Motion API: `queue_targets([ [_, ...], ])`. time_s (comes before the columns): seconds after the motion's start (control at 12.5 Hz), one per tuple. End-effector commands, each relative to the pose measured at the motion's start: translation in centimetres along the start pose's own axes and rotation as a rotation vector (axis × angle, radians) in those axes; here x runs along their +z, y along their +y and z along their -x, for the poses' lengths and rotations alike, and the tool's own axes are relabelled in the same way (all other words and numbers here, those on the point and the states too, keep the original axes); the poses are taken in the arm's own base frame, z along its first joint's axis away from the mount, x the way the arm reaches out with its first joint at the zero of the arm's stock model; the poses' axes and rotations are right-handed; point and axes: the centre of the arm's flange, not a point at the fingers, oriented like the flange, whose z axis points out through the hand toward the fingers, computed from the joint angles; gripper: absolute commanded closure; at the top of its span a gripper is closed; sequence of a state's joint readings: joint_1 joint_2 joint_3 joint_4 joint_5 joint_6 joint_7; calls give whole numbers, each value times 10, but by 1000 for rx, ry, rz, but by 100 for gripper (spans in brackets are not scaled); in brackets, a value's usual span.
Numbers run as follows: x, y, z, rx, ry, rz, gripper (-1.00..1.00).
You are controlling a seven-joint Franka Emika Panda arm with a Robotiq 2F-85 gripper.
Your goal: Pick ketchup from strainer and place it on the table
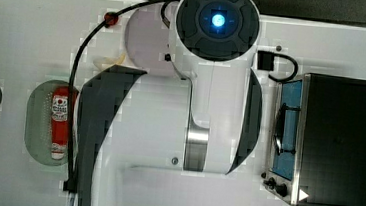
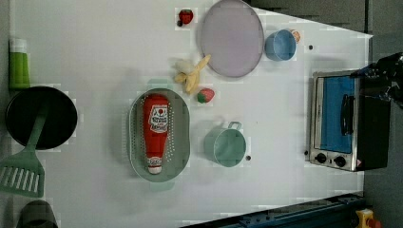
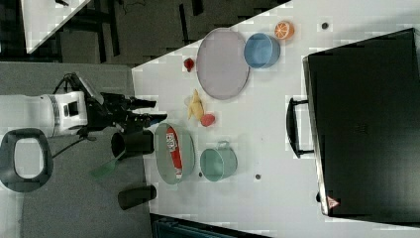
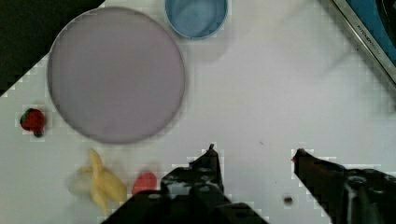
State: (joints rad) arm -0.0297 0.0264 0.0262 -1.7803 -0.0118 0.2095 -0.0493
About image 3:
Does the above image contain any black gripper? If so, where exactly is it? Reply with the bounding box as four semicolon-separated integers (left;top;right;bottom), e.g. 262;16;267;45
84;92;167;133

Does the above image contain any red plush ketchup bottle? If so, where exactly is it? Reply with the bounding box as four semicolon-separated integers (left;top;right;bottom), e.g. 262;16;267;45
166;126;182;179

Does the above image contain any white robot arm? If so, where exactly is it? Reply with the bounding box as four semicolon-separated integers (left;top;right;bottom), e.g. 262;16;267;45
1;91;167;138

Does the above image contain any green oval strainer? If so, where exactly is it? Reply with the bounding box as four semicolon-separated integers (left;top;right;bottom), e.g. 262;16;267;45
155;123;195;185

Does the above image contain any yellow peeled banana toy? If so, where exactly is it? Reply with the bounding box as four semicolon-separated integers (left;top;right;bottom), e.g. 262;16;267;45
184;89;204;121

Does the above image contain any pink round fruit toy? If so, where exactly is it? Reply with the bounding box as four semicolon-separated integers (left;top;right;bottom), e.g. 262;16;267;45
200;114;215;127

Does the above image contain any red strawberry toy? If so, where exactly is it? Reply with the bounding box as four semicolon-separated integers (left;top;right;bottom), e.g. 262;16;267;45
183;59;194;72

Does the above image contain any green metal bucket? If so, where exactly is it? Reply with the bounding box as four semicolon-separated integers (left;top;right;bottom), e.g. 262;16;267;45
200;141;238;181

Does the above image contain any grey round plate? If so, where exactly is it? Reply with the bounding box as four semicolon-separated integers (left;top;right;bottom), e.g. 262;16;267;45
196;28;250;100

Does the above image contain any white side table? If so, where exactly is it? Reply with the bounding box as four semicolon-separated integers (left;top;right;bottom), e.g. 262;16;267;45
20;0;92;54

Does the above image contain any blue bowl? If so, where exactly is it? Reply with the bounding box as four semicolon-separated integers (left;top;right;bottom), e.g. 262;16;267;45
244;33;281;68

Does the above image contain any orange half toy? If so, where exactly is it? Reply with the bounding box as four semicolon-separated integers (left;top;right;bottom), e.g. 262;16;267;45
274;21;294;40

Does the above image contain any black toaster oven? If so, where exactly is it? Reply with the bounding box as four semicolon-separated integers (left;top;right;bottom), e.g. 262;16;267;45
302;28;420;227

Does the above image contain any black cylinder upper post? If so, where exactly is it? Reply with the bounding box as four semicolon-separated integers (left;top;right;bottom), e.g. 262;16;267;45
111;130;155;159

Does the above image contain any black cylinder post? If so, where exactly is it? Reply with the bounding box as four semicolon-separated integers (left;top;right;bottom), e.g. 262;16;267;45
118;185;157;210
111;130;155;159

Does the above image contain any black cylinder lower post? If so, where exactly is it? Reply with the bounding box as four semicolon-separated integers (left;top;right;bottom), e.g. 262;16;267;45
118;185;157;210

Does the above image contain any grey toilet-seat-shaped frame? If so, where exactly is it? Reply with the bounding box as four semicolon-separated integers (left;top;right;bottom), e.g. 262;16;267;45
0;128;53;192

